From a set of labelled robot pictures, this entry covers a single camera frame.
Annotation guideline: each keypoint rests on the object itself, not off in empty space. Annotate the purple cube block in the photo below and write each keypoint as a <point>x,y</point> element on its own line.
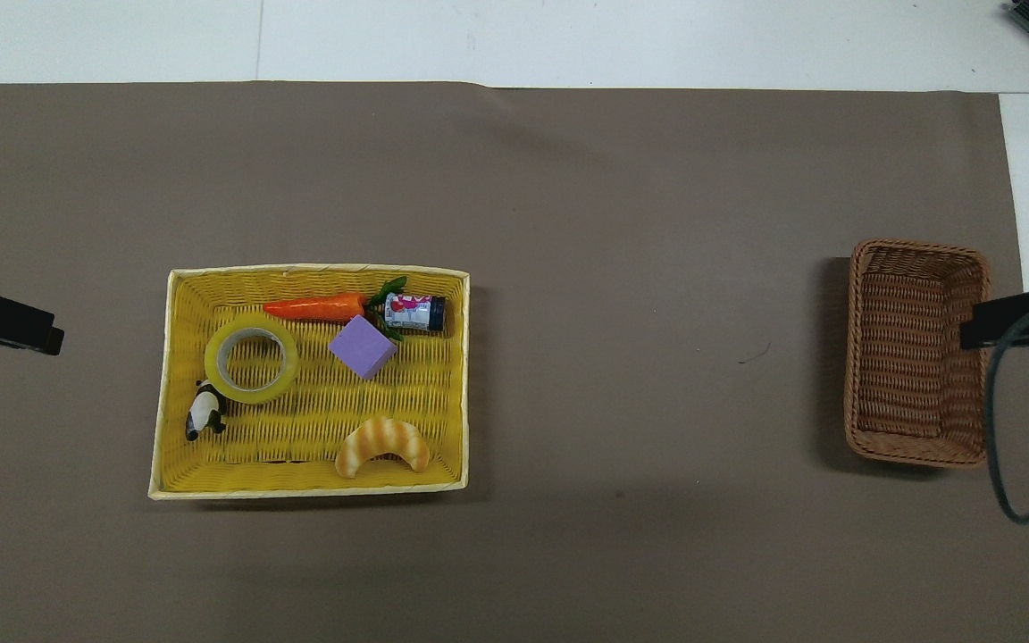
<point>361,346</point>

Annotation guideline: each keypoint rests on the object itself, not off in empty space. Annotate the toy panda figure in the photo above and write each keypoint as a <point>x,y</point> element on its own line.
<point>204,413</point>

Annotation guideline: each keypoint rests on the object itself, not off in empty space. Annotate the orange toy carrot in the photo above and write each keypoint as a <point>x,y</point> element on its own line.
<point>318,308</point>

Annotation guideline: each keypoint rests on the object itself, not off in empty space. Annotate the yellow woven basket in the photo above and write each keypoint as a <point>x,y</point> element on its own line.
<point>318,406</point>

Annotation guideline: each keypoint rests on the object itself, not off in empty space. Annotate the brown wicker basket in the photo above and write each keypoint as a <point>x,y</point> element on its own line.
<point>903,357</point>

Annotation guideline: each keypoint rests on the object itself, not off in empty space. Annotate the clear yellowish tape roll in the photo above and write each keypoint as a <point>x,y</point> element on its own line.
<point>251,396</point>

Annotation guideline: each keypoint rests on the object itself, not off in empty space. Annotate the toy croissant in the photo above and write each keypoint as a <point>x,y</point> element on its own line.
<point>380,438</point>

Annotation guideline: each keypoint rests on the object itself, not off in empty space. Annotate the small printed can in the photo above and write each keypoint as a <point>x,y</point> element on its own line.
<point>416,312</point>

